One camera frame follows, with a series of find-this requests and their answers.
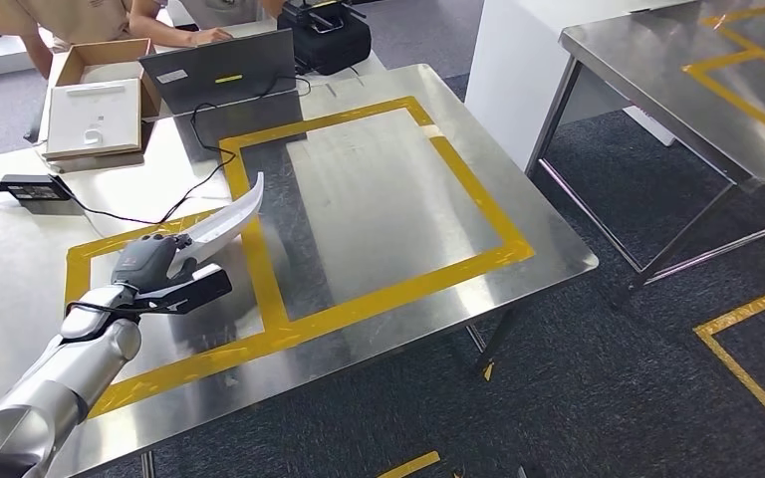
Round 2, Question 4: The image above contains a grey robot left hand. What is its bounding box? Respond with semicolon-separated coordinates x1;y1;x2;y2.
110;232;199;296

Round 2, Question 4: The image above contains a person's hand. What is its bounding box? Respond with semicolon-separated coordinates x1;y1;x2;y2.
187;27;234;48

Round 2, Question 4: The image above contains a white curved plastic car part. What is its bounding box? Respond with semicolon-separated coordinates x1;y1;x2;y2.
169;171;266;279

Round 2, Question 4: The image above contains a stainless steel workbench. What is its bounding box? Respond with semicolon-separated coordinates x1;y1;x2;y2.
0;62;601;478

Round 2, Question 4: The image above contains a person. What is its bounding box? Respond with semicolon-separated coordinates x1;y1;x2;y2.
0;0;134;82
127;0;290;49

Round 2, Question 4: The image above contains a dark grey laptop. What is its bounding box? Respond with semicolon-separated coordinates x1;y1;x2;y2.
137;28;299;121

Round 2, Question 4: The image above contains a yellow tape square on bench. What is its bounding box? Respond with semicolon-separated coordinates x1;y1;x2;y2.
219;97;537;345
64;209;292;420

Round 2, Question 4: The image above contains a black equipment bag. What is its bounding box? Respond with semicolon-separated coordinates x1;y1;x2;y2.
276;0;374;77

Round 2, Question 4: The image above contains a black power adapter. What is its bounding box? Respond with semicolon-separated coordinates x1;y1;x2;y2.
0;173;87;218

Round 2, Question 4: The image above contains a white flat box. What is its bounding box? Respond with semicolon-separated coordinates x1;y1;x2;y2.
44;78;143;161

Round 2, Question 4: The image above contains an open cardboard box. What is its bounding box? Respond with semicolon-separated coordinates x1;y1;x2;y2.
38;37;163;175

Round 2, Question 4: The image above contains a white pillar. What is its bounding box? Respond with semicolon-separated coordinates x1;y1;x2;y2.
464;0;678;174

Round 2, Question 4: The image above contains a yellow floor tape square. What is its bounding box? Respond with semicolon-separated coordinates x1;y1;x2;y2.
376;450;442;478

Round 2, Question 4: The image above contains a stainless steel table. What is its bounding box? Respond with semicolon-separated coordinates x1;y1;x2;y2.
526;0;765;313

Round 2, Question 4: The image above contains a yellow tape outline on table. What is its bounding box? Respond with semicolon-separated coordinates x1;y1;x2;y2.
682;0;765;147

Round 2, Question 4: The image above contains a yellow floor tape outline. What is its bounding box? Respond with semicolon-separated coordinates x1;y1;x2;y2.
693;277;765;450

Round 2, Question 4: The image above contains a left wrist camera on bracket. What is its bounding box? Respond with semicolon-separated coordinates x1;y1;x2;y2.
132;263;234;316

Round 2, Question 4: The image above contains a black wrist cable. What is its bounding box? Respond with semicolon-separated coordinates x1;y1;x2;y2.
64;300;159;345

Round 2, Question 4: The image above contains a black power cable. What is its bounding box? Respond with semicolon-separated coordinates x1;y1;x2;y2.
0;74;313;227

